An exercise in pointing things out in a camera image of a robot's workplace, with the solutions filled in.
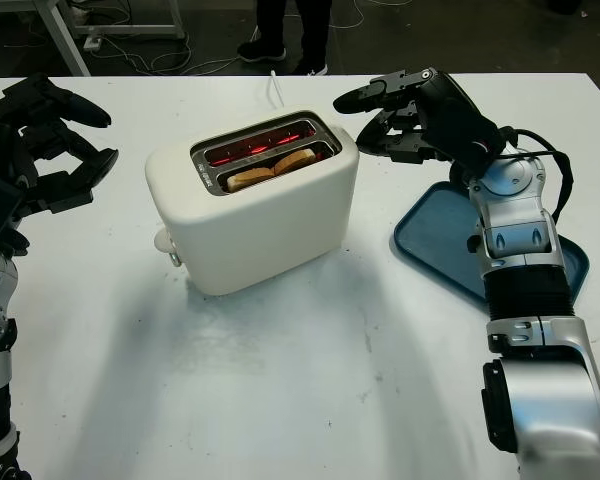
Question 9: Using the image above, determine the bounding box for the white metal table frame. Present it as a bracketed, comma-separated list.
[29, 0, 187, 77]

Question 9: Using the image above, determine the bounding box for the blue plastic tray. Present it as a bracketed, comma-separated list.
[392, 181, 591, 315]

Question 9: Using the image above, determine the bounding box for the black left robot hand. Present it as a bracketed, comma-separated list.
[0, 72, 120, 216]

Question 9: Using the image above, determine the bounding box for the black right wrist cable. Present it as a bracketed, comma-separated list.
[499, 125, 576, 224]

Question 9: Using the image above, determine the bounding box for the white two-slot toaster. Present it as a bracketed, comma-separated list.
[144, 105, 361, 297]

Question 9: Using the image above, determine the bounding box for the white toaster lever knob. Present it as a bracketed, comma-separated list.
[153, 229, 179, 254]

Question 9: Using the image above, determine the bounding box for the browned toast slice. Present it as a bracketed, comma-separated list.
[227, 148, 317, 192]

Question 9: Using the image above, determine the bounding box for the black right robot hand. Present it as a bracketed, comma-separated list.
[332, 67, 506, 176]

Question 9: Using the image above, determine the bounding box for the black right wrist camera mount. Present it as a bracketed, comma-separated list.
[448, 162, 481, 190]

